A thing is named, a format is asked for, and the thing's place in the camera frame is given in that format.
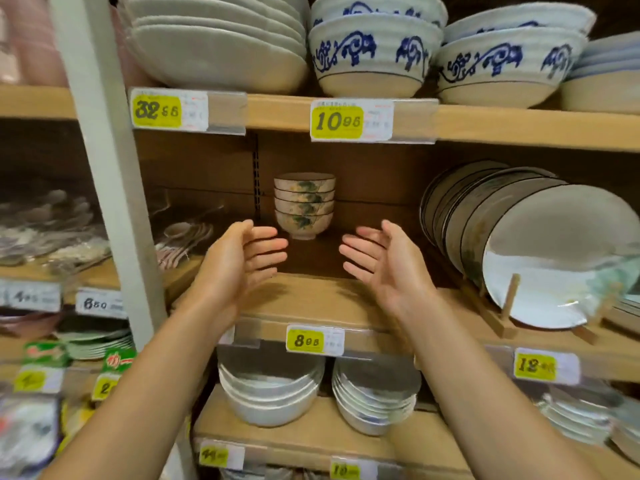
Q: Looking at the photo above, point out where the white price tag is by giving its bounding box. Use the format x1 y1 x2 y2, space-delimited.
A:
0 279 62 313
75 288 129 319

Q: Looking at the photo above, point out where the person's right forearm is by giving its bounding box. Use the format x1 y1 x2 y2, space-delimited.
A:
399 289 601 480

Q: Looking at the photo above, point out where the blue patterned white bowl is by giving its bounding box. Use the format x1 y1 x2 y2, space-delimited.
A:
442 2 597 43
309 0 449 28
432 27 590 109
307 13 445 99

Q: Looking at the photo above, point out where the white divided kids plate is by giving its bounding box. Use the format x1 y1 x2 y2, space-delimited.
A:
0 394 61 475

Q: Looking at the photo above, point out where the wooden plate rack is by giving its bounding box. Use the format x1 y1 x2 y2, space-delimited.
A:
459 272 623 345

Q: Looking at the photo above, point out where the row of black-rimmed floral plates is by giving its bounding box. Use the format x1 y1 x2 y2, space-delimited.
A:
419 160 640 331

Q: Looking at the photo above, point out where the person's right hand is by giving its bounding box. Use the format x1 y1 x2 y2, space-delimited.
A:
339 219 436 321

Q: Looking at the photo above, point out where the bundle of pink ceramic spoons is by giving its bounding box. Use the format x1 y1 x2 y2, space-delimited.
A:
155 222 215 271

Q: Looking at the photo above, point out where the stack of large white bowls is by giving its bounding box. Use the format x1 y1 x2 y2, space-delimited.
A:
217 344 326 428

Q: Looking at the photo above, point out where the person's left forearm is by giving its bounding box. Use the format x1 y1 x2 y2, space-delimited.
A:
42 299 236 480

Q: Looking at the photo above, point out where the green sign price tag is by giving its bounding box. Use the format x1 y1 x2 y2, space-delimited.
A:
13 342 69 395
91 347 139 401

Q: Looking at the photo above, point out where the yellow price tag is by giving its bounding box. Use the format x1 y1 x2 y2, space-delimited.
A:
129 88 209 133
513 347 581 385
285 324 346 357
198 441 246 471
329 457 379 480
309 98 395 143

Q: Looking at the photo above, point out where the stack of pale green plates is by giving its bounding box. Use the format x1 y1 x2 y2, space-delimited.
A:
55 314 135 361

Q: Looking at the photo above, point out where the stack of large white dishes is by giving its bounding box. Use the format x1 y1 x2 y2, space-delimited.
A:
117 0 311 95

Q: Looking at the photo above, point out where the person's left hand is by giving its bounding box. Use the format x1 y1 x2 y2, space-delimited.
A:
192 219 289 335

